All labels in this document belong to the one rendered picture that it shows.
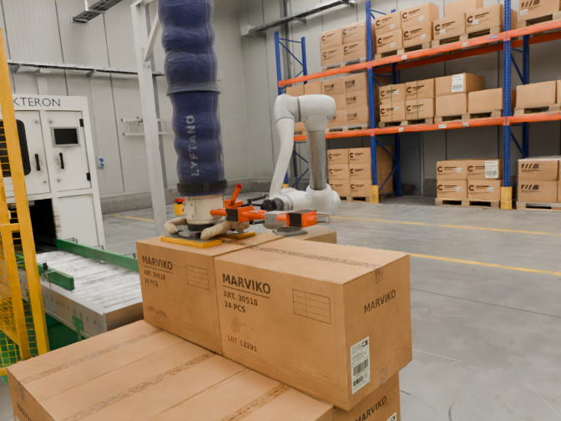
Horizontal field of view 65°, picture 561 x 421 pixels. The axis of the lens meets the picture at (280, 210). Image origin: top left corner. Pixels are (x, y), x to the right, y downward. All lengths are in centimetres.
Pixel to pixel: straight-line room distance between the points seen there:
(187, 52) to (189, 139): 36
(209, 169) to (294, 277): 73
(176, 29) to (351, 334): 137
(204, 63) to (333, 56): 869
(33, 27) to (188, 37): 1004
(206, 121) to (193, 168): 21
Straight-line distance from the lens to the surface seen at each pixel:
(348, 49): 1034
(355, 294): 136
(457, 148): 1046
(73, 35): 1218
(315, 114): 234
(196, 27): 200
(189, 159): 195
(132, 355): 199
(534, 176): 858
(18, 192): 294
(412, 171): 1088
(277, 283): 148
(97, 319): 247
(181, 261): 190
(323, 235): 261
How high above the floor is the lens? 134
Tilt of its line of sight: 8 degrees down
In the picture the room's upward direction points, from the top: 4 degrees counter-clockwise
